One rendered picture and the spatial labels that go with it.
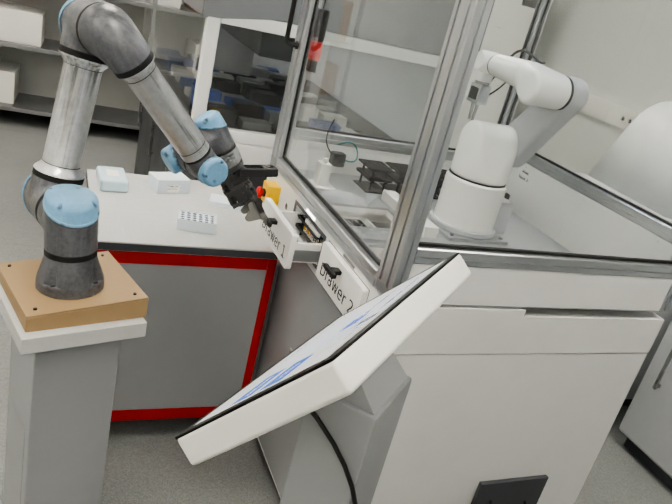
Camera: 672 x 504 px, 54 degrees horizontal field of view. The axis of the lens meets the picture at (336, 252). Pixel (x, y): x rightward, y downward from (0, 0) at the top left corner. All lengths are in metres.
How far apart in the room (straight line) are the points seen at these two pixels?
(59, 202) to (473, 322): 1.02
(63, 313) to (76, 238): 0.17
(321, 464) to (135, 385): 1.30
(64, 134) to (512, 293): 1.15
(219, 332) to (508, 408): 0.96
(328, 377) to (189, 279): 1.37
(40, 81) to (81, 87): 4.47
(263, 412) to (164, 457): 1.56
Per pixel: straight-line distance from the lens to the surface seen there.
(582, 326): 1.97
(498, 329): 1.78
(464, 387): 1.84
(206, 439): 0.96
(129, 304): 1.63
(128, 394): 2.34
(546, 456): 2.24
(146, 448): 2.45
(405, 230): 1.49
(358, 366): 0.83
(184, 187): 2.48
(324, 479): 1.13
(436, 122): 1.44
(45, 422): 1.77
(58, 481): 1.91
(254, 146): 2.75
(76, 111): 1.65
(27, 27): 5.56
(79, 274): 1.61
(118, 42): 1.51
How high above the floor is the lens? 1.61
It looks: 22 degrees down
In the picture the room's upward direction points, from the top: 14 degrees clockwise
